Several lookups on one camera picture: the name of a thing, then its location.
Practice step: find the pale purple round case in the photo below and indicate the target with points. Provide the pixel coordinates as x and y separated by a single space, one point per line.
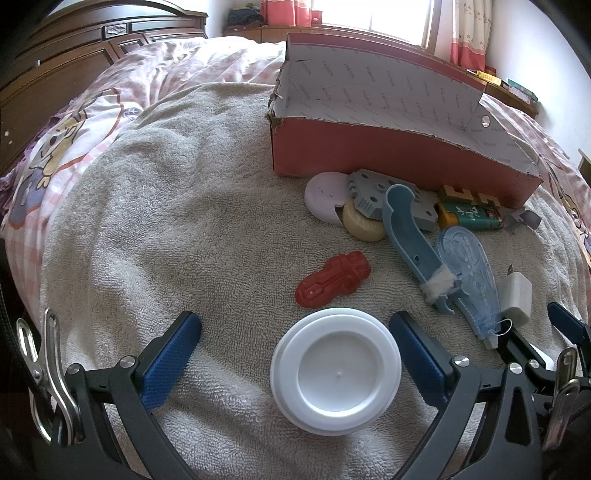
323 194

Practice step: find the dark clothes pile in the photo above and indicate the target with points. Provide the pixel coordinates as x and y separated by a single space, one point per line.
244 17

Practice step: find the beige towel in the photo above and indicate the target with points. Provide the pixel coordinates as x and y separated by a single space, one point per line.
184 230

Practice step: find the white round plastic lid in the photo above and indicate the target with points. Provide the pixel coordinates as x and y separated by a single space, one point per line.
334 374

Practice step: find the pink white curtain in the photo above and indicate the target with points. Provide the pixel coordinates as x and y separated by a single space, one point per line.
300 11
466 46

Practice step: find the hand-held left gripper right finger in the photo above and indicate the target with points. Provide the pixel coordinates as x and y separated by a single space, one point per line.
420 360

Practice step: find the pink checked bedsheet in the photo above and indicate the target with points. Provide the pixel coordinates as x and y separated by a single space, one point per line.
184 60

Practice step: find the yellow flat box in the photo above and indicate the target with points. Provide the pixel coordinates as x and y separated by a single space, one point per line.
480 76

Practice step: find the metal spring clip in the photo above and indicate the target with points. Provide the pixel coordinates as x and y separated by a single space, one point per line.
55 369
565 392

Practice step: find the white charger plug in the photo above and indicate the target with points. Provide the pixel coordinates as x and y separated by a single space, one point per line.
517 297

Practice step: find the grey plastic part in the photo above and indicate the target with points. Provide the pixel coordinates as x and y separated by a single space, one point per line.
369 194

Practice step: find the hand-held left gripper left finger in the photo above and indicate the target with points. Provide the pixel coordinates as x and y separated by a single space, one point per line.
168 364

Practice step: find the bright window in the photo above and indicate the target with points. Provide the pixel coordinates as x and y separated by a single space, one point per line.
378 18

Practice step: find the clear blue correction tape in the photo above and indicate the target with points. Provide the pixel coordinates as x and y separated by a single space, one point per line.
471 272

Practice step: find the wooden puzzle block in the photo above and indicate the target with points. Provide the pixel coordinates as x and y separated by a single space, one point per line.
461 194

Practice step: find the dark wooden headboard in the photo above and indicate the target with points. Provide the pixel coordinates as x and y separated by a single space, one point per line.
46 69

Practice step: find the red cardboard box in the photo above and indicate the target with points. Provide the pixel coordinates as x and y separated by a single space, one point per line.
392 152

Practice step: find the red plastic toy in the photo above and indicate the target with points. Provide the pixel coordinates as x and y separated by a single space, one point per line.
332 279

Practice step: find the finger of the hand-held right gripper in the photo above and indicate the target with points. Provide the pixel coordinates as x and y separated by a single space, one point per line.
517 344
570 325

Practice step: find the stack of green books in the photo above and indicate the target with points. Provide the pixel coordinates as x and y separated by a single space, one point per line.
521 90

